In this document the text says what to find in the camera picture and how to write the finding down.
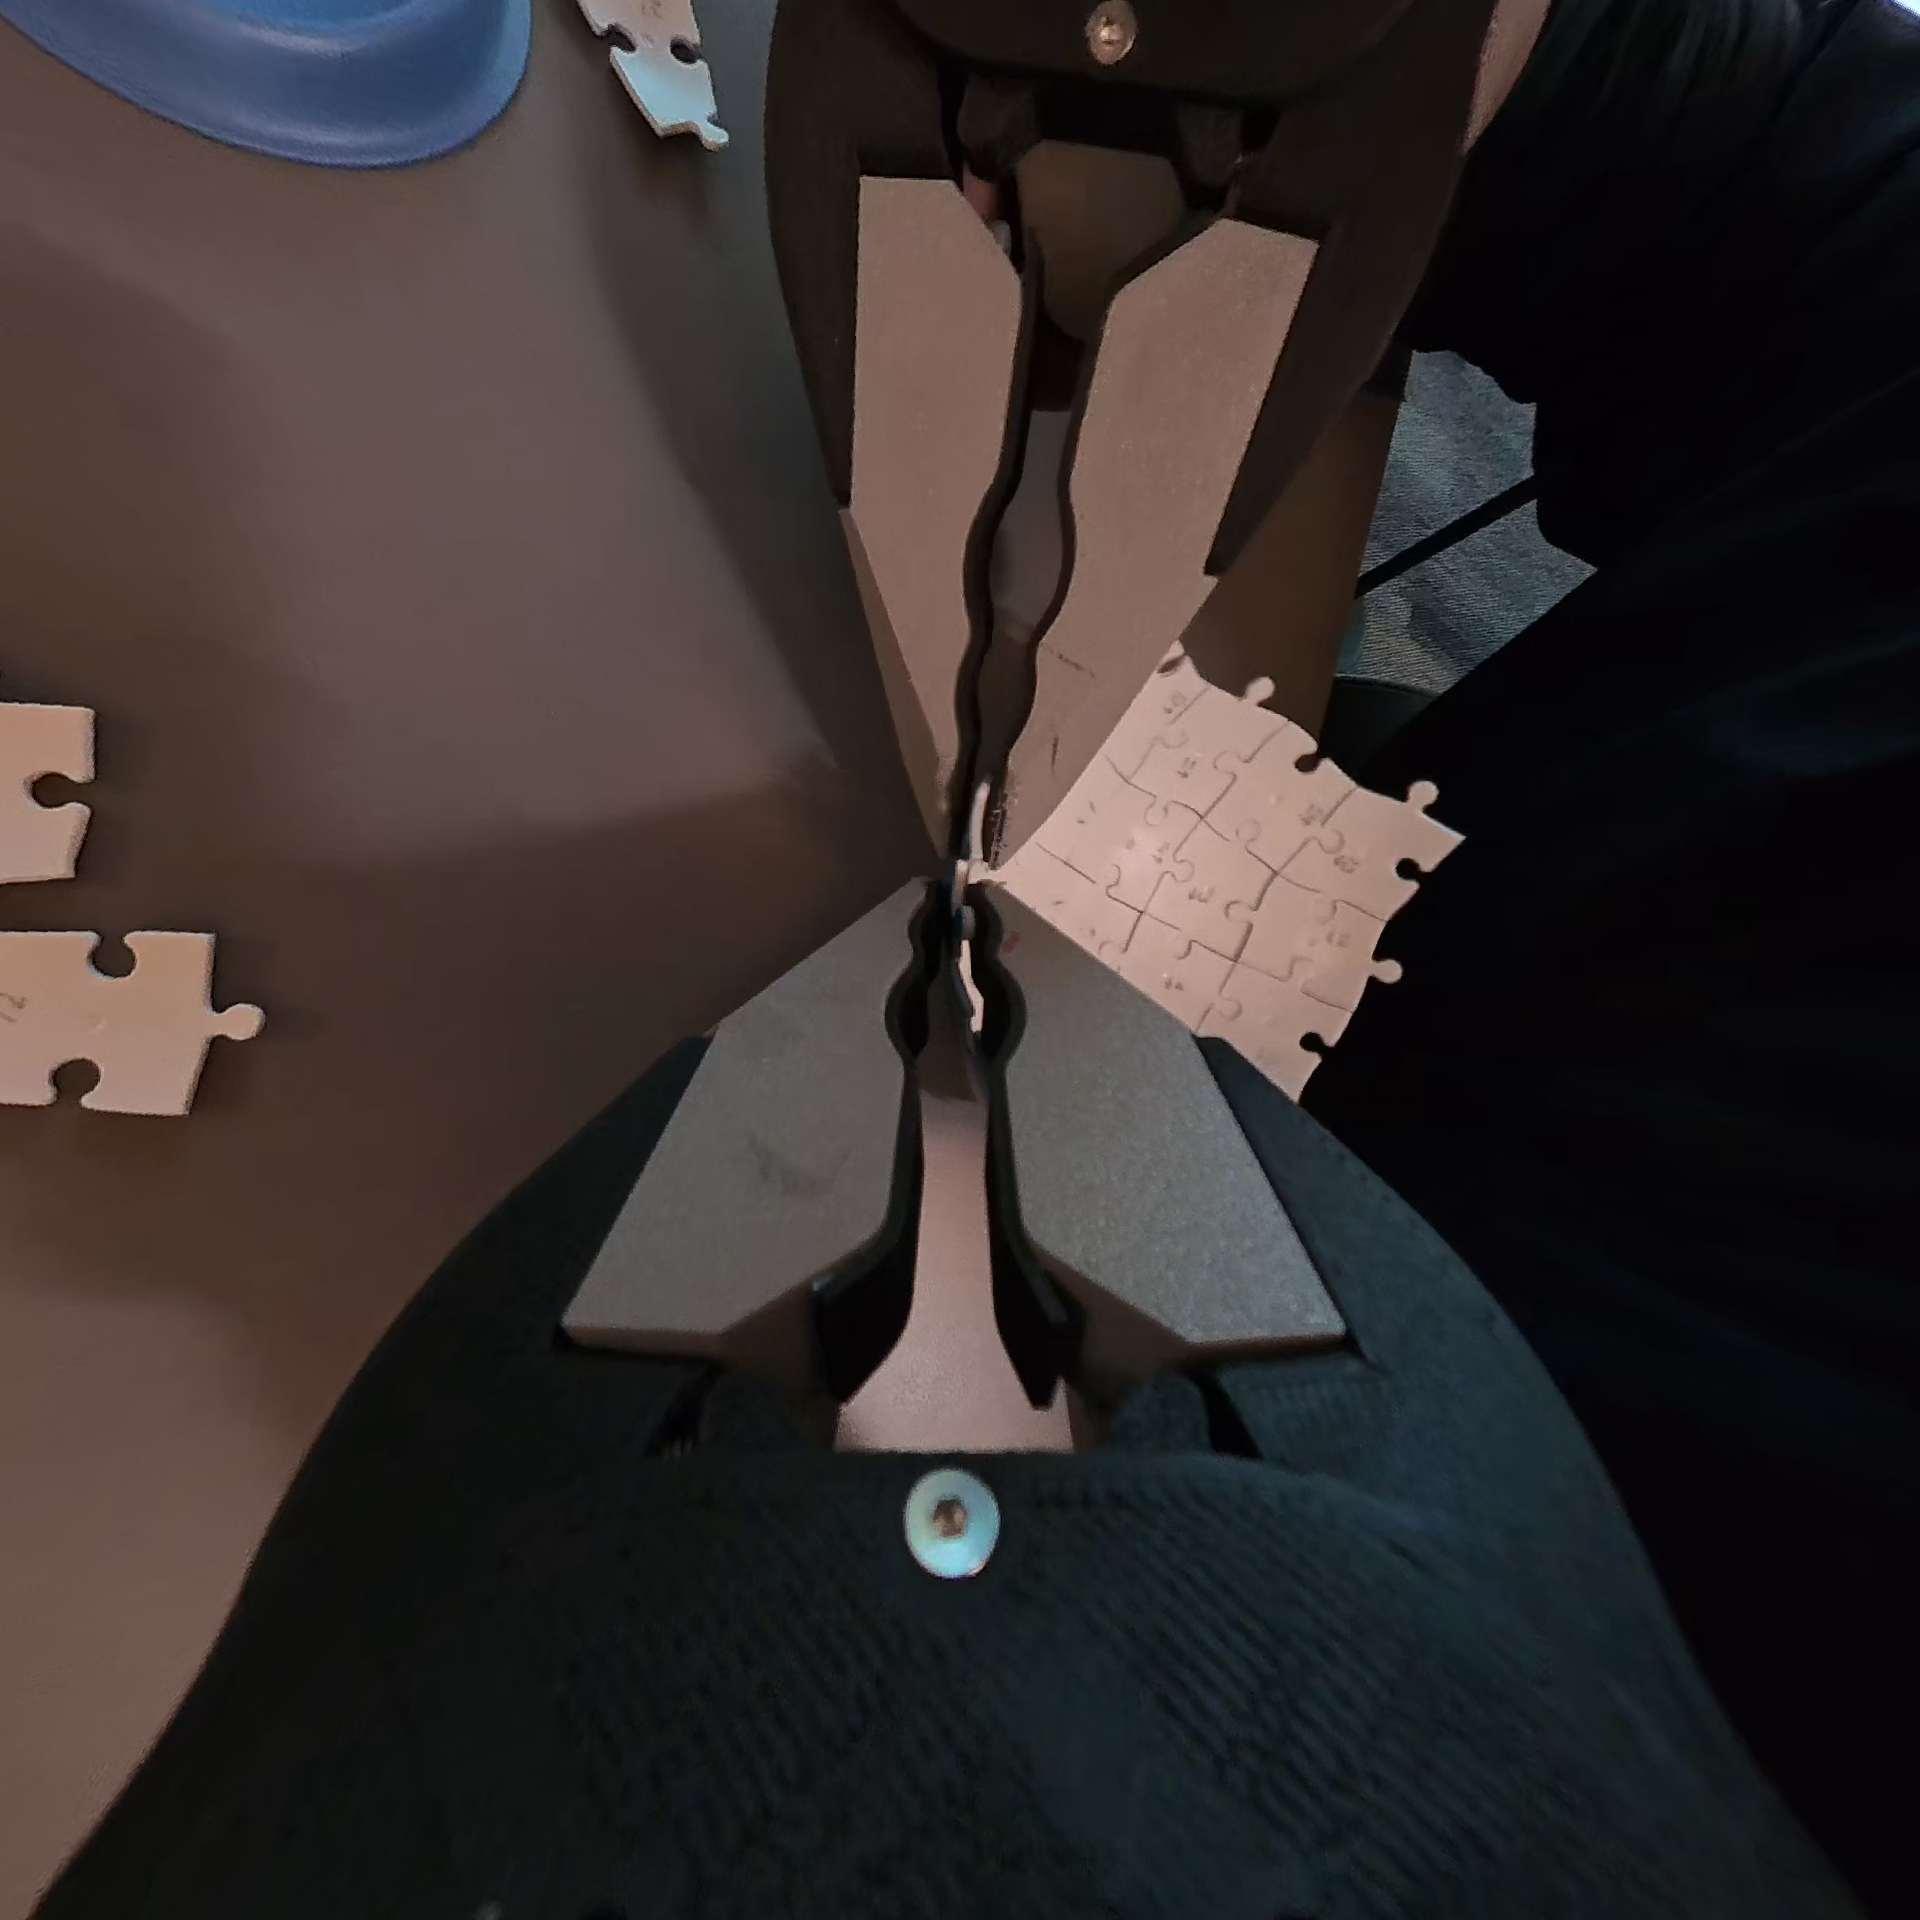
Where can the blue bowl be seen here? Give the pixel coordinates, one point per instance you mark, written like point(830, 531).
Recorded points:
point(330, 91)

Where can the person's right forearm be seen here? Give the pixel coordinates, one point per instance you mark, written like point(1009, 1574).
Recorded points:
point(1724, 301)

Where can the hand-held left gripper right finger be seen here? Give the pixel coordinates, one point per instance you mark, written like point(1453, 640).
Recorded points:
point(1154, 1185)

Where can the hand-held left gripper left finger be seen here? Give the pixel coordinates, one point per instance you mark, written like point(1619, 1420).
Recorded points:
point(749, 1171)

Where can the person's right hand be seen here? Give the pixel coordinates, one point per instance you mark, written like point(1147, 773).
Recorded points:
point(1510, 54)

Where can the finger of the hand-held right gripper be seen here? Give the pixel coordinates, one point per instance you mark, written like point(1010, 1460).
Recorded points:
point(921, 389)
point(1170, 435)

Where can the partly built puzzle ball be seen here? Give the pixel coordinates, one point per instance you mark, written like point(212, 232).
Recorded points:
point(1243, 855)

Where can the person's dark-clothed torso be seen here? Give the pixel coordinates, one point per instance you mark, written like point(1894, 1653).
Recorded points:
point(1651, 1350)

